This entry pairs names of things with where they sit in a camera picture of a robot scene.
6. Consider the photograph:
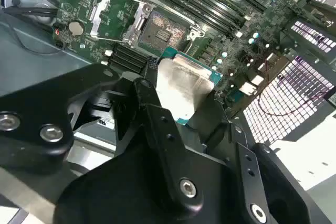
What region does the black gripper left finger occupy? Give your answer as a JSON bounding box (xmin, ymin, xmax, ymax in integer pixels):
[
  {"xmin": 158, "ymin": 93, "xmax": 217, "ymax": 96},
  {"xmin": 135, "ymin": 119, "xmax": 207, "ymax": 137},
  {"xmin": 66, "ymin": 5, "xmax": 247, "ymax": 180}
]
[{"xmin": 0, "ymin": 56, "xmax": 204, "ymax": 212}]

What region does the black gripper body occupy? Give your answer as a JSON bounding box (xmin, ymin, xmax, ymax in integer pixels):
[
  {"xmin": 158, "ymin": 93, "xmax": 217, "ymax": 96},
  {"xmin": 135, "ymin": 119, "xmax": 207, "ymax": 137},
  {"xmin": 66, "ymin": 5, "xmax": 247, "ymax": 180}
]
[{"xmin": 55, "ymin": 144, "xmax": 244, "ymax": 224}]

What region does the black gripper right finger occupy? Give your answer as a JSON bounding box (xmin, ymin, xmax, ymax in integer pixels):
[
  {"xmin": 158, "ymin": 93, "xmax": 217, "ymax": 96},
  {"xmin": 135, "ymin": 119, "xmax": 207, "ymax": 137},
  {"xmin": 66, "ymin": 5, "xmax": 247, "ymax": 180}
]
[{"xmin": 194, "ymin": 94, "xmax": 320, "ymax": 224}]

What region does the metal socket cover frame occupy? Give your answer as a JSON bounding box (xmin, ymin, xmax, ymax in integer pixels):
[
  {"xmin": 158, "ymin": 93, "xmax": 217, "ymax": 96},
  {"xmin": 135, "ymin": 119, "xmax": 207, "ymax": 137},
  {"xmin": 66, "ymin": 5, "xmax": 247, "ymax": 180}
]
[{"xmin": 89, "ymin": 0, "xmax": 148, "ymax": 44}]

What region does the silver topped CPU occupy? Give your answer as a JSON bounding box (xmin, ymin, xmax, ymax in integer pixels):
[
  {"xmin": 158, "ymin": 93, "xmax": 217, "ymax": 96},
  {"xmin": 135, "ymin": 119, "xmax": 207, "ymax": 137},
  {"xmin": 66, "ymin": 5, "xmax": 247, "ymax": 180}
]
[{"xmin": 154, "ymin": 46, "xmax": 224, "ymax": 127}]

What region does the wire locking lever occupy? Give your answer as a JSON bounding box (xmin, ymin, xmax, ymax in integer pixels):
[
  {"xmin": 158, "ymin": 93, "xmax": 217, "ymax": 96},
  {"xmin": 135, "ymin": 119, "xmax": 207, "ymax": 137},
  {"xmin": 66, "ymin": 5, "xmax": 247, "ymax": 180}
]
[{"xmin": 140, "ymin": 0, "xmax": 206, "ymax": 34}]

